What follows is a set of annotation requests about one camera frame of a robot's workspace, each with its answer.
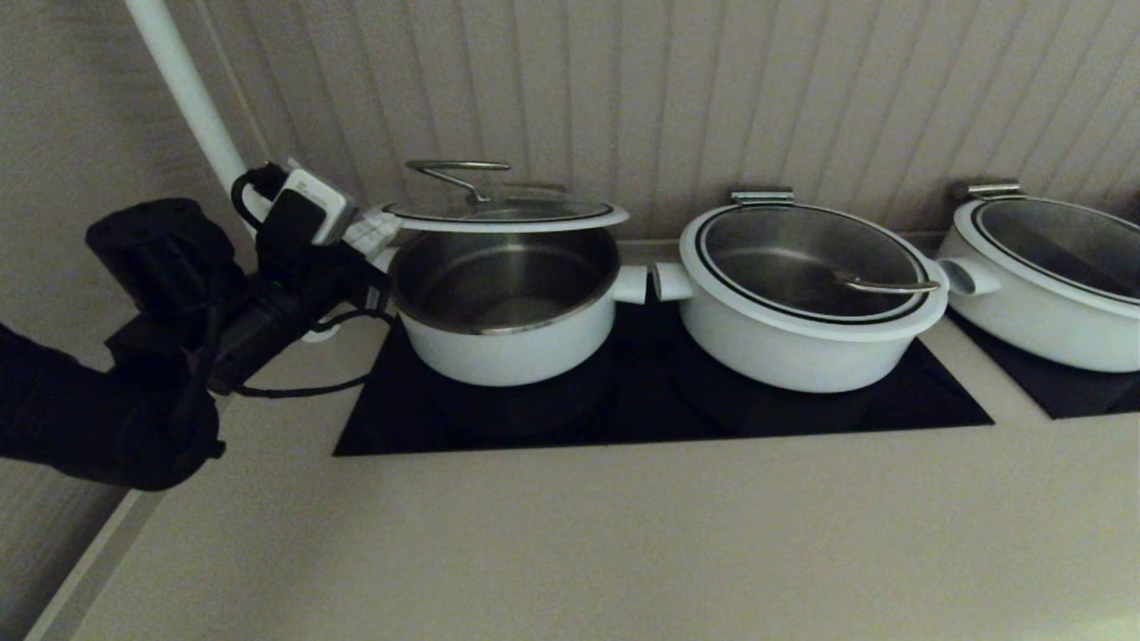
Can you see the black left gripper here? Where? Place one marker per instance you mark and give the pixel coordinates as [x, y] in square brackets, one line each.
[303, 294]

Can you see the glass lid with white rim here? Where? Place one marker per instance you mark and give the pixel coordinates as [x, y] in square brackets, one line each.
[1069, 240]
[525, 216]
[802, 258]

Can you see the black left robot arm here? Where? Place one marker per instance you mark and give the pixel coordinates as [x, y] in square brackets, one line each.
[116, 383]

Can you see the white steel-lined pot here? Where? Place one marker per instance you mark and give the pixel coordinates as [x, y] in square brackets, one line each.
[517, 338]
[784, 356]
[1024, 329]

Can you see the white round pipe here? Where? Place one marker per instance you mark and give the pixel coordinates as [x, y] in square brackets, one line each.
[196, 107]

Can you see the large black glass cooktop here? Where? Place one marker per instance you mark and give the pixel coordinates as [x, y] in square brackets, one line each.
[641, 409]

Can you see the small black glass cooktop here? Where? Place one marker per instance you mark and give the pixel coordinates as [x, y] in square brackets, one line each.
[1069, 392]

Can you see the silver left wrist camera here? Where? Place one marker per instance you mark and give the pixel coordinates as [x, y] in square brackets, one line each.
[312, 205]

